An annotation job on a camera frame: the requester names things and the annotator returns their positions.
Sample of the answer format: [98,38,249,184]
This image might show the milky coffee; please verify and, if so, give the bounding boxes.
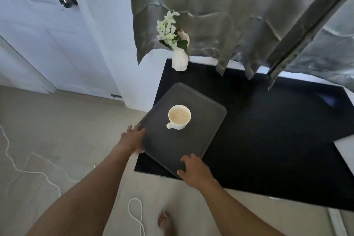
[169,106,191,125]

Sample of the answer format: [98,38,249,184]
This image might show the white door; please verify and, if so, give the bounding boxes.
[0,0,123,98]

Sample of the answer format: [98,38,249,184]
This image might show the white vase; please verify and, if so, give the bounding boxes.
[171,46,190,72]

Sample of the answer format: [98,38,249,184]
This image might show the person's left forearm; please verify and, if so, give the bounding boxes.
[25,147,133,236]

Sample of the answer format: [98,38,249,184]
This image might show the white cup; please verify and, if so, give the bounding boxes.
[166,105,192,131]

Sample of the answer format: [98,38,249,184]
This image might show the white flowers with green leaves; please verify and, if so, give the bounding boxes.
[156,10,190,50]

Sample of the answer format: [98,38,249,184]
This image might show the person's right forearm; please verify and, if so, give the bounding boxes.
[198,182,278,236]

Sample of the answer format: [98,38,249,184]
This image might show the person's right hand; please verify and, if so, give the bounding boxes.
[177,153,215,189]

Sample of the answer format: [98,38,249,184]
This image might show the white table leg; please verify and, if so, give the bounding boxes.
[327,207,348,236]

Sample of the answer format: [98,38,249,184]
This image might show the person's left hand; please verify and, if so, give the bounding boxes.
[119,124,147,157]

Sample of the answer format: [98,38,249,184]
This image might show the person's foot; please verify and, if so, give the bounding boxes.
[157,211,176,236]

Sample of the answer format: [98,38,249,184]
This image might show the black table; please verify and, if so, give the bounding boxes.
[134,58,354,211]

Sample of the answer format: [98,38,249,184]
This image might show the white flat board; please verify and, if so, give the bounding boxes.
[333,132,354,176]

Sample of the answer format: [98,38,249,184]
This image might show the white cable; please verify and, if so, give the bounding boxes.
[127,197,146,236]
[0,123,62,198]

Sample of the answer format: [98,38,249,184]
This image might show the dark grey tray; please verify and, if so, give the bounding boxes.
[139,82,227,180]

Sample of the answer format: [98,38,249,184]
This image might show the grey curtain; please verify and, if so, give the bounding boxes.
[126,0,354,91]

